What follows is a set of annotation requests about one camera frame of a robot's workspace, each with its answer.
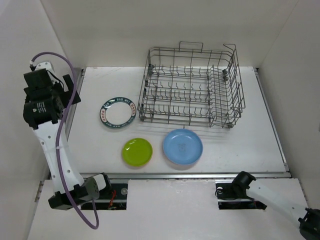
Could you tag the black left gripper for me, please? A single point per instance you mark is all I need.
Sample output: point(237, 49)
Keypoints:
point(67, 95)

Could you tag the white green-rimmed plate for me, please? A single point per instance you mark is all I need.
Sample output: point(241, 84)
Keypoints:
point(117, 113)

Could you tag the lime green small plate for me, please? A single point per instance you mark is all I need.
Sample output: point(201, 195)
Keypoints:
point(137, 152)

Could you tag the blue plate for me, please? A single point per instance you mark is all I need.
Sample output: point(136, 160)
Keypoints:
point(182, 147)

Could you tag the orange small plate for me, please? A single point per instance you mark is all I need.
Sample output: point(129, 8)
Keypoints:
point(137, 160)

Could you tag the pink plate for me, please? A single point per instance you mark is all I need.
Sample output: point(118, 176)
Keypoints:
point(178, 167)

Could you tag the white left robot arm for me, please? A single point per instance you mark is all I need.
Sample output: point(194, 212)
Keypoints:
point(43, 109)

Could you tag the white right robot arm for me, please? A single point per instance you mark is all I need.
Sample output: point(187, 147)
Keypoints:
point(306, 219)

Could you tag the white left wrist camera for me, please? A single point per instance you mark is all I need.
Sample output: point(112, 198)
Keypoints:
point(43, 66)

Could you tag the aluminium table frame rail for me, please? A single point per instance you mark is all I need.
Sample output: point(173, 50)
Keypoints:
point(251, 145)

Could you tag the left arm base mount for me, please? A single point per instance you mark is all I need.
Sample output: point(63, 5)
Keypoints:
point(114, 200)

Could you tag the grey wire dish rack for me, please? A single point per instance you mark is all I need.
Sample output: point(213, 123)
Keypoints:
point(192, 86)

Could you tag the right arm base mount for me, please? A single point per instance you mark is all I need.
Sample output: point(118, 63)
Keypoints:
point(229, 200)

